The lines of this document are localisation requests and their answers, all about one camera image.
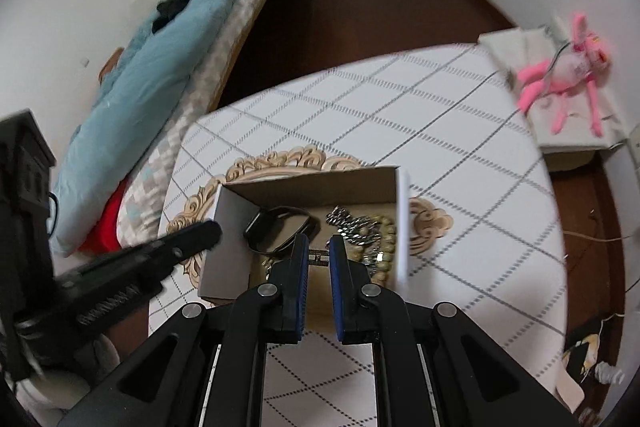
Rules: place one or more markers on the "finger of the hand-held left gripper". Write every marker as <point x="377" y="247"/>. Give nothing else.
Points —
<point x="150" y="257"/>

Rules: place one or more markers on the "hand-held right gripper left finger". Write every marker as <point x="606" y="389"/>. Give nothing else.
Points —
<point x="301" y="282"/>

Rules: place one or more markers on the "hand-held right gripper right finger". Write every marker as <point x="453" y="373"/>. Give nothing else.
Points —
<point x="337" y="287"/>

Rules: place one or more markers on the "black fitness band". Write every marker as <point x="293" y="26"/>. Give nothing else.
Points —
<point x="260" y="227"/>

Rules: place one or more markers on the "cardboard box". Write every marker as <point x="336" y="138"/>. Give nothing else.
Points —
<point x="225" y="247"/>

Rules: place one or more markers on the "red blanket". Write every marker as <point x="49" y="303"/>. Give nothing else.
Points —
<point x="102" y="227"/>

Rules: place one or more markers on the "white diamond-pattern tablecloth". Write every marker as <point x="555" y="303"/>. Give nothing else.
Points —
<point x="450" y="187"/>

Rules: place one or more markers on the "white shoe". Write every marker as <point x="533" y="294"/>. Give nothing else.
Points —
<point x="55" y="392"/>

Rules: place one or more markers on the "light blue quilt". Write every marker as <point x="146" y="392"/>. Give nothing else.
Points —
<point x="150" y="82"/>

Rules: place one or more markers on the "brown wooden headboard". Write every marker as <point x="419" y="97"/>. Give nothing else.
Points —
<point x="110" y="67"/>

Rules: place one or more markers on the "checkered bed sheet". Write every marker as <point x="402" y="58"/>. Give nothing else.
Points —
<point x="210" y="72"/>

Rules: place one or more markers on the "yellow printed bag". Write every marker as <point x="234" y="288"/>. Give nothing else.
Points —
<point x="585" y="347"/>

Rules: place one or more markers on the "clear plastic bottle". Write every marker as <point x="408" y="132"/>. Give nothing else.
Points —
<point x="610" y="373"/>

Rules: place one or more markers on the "white cloth bag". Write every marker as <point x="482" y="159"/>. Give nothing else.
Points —
<point x="505" y="44"/>

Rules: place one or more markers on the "pink plush toy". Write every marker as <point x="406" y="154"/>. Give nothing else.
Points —
<point x="570" y="67"/>

